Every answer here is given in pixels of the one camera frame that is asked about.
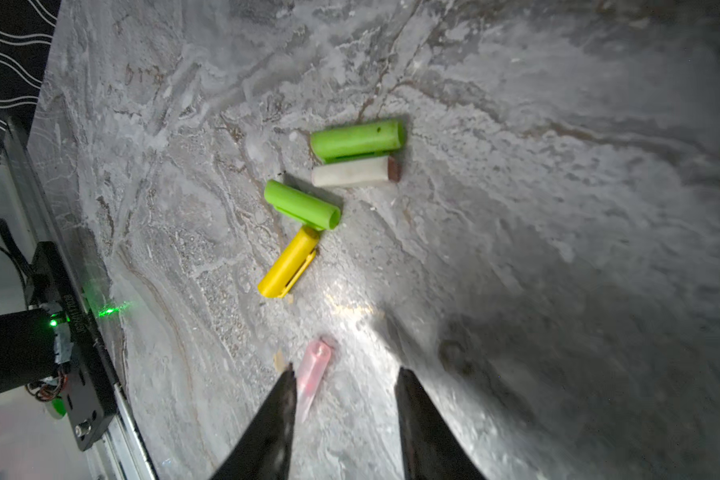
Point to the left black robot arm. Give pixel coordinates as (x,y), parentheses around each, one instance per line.
(26,348)

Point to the green pen cap upper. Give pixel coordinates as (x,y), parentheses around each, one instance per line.
(358,141)

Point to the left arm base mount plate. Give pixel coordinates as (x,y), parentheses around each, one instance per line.
(88,395)

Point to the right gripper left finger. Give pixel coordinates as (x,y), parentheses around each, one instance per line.
(264,450)

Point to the pink translucent pen cap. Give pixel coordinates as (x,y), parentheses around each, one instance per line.
(309,375)

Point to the white pen cap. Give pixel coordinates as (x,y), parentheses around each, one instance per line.
(357,173)

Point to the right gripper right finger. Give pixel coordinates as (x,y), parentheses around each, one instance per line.
(429,449)

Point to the green pen cap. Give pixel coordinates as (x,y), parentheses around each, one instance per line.
(358,141)
(304,208)

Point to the green pen cap lower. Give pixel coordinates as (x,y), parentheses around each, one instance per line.
(304,208)

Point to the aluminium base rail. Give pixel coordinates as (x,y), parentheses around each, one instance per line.
(120,453)

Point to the yellow pen cap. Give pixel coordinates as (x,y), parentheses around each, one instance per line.
(291,264)

